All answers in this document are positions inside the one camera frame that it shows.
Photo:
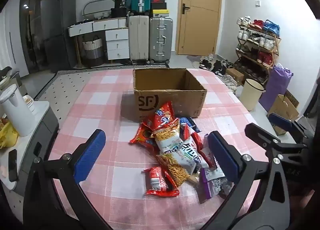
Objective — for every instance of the dark glass cabinet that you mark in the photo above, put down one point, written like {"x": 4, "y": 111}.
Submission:
{"x": 30, "y": 19}

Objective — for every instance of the rows of racked shoes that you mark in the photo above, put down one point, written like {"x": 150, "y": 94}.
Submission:
{"x": 265, "y": 41}

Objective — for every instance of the silver suitcase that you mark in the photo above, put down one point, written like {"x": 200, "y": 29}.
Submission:
{"x": 161, "y": 39}

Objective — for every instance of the yellow plastic bag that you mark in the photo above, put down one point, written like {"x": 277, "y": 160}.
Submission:
{"x": 7, "y": 134}

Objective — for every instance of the oval vanity mirror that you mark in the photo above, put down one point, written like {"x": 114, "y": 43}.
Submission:
{"x": 98, "y": 7}

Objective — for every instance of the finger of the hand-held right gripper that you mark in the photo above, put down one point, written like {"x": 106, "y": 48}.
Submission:
{"x": 281, "y": 124}
{"x": 260, "y": 136}

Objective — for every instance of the large red chips bag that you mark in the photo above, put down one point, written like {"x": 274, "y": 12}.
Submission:
{"x": 163, "y": 117}

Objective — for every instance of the grey side cabinet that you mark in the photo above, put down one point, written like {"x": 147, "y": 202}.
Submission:
{"x": 37, "y": 124}

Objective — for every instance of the grey refrigerator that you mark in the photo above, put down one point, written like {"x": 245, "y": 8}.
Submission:
{"x": 57, "y": 19}

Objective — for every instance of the red cookie packet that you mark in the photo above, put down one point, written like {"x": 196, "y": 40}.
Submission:
{"x": 141, "y": 137}

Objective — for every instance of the yellow and black shoe box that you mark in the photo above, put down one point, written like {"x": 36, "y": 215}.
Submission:
{"x": 160, "y": 13}

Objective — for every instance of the red and white snack bag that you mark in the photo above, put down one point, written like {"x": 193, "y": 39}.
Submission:
{"x": 193, "y": 134}

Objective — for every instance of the brown cardboard box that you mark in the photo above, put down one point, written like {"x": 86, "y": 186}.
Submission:
{"x": 185, "y": 102}

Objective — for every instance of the wooden door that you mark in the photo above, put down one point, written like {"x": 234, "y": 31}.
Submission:
{"x": 197, "y": 19}

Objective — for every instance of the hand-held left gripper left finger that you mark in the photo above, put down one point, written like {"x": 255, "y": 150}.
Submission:
{"x": 90, "y": 156}

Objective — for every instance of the black phone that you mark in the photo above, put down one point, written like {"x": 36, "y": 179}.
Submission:
{"x": 13, "y": 166}

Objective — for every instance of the blue cookie packet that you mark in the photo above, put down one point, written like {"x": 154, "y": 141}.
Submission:
{"x": 190, "y": 123}

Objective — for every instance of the small brown shoe box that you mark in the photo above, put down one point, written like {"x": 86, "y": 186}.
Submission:
{"x": 235, "y": 76}

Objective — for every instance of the small red snack packet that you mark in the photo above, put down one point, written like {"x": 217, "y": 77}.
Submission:
{"x": 157, "y": 180}

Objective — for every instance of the white bowl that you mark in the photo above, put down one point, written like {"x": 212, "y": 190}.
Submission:
{"x": 28, "y": 102}

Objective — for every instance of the white drawer dresser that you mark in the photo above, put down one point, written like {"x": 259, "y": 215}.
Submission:
{"x": 112, "y": 36}

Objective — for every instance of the scattered pile of sneakers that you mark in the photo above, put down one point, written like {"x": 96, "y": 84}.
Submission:
{"x": 215, "y": 64}

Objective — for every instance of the white kettle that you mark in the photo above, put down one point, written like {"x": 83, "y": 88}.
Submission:
{"x": 15, "y": 112}

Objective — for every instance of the cream waste bin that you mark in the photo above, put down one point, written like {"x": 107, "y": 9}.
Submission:
{"x": 251, "y": 94}

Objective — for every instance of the white noodle snack bag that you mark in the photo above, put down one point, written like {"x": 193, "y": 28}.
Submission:
{"x": 185, "y": 157}
{"x": 167, "y": 144}

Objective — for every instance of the woven laundry basket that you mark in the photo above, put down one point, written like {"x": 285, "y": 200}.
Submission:
{"x": 93, "y": 49}

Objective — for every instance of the cream suitcase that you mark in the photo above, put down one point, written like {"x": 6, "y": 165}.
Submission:
{"x": 138, "y": 39}

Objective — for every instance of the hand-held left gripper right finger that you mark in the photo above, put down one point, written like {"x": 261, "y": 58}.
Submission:
{"x": 223, "y": 157}

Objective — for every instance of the red and black shoe box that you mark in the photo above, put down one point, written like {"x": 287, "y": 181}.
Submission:
{"x": 158, "y": 0}

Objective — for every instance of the purple and white snack packet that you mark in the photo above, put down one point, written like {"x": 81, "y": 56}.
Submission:
{"x": 205, "y": 185}

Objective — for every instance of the grey doormat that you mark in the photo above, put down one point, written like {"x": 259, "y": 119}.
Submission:
{"x": 193, "y": 60}

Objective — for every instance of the pink checked tablecloth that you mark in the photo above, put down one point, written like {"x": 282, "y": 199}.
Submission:
{"x": 105, "y": 99}

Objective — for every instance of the black printed bag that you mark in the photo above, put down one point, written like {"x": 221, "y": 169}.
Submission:
{"x": 120, "y": 2}

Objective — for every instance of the brown paper bag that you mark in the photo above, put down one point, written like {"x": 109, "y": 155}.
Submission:
{"x": 282, "y": 112}

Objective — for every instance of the purple bag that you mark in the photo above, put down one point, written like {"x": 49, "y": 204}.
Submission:
{"x": 275, "y": 87}

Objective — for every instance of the dotted grey mat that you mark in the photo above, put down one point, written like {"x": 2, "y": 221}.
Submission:
{"x": 57, "y": 87}

